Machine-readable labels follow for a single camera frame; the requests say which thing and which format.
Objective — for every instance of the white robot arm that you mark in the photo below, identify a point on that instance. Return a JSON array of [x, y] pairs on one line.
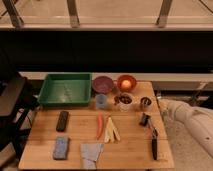
[[197, 120]]

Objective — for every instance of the light blue plastic cup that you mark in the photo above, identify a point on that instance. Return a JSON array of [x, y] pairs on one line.
[[101, 101]]

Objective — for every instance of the metal cup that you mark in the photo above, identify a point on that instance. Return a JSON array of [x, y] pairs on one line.
[[145, 102]]

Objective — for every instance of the purple bowl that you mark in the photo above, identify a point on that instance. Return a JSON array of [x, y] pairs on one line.
[[103, 84]]

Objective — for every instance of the orange ball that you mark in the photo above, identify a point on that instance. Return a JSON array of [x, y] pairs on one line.
[[126, 84]]

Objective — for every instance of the orange bowl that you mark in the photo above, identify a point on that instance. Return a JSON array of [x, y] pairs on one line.
[[126, 77]]

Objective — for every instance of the white mug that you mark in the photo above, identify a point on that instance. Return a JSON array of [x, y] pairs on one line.
[[123, 101]]

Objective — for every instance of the green plastic tray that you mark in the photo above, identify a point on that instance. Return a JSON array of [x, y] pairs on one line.
[[66, 90]]

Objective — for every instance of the orange carrot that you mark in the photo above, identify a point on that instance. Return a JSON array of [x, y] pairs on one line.
[[100, 123]]

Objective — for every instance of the small black clip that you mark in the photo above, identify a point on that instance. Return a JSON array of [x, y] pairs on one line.
[[144, 119]]

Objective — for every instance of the black remote control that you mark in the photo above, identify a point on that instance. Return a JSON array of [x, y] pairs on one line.
[[62, 121]]

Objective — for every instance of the grey folded cloth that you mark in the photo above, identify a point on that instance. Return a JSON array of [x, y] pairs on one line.
[[90, 153]]

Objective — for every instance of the blue sponge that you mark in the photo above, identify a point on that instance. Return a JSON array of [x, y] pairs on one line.
[[61, 148]]

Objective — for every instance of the black side stand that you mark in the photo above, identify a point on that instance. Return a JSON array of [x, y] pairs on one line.
[[16, 101]]

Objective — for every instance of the black handled can opener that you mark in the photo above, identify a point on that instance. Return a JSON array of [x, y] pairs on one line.
[[154, 139]]

